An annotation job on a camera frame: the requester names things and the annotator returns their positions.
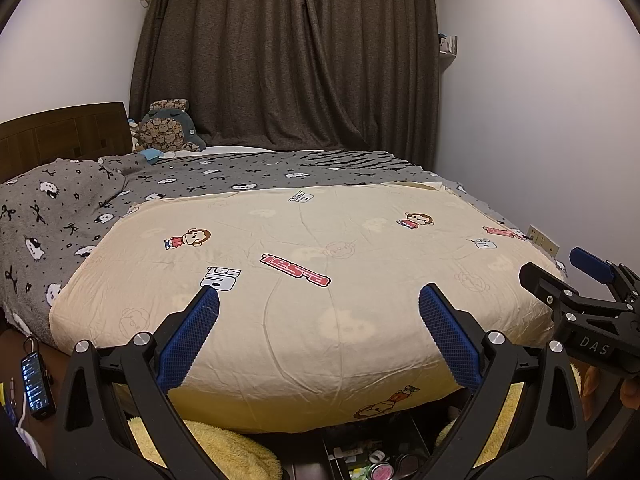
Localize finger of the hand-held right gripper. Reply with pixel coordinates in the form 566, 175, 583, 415
570, 246, 640, 307
518, 261, 589, 319

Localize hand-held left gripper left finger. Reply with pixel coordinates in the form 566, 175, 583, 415
52, 287, 236, 480

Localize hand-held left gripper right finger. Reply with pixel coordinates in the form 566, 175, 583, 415
415, 282, 588, 480

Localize person's right hand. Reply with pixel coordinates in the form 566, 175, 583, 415
581, 364, 640, 409

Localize yellow fluffy blanket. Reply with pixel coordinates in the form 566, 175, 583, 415
112, 360, 586, 480

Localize cream cartoon printed quilt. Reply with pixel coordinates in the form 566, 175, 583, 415
49, 182, 568, 436

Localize black smartphone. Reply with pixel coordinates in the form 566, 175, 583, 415
20, 352, 57, 420

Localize grey printed fleece blanket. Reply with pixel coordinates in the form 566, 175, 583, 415
0, 149, 531, 348

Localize white bed sheet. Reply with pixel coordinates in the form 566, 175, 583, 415
165, 146, 278, 157

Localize brown patterned plush cushion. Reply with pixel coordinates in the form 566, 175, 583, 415
139, 117, 185, 152

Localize teal shark plush toy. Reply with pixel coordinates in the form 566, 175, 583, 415
145, 99, 207, 153

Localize wooden headboard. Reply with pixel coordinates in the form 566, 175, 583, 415
0, 101, 135, 186

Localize dark brown curtain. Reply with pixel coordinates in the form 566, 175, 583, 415
129, 0, 441, 173

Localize wall power outlet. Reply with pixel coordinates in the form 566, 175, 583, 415
527, 225, 561, 259

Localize white cable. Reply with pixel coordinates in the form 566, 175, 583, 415
12, 395, 47, 467

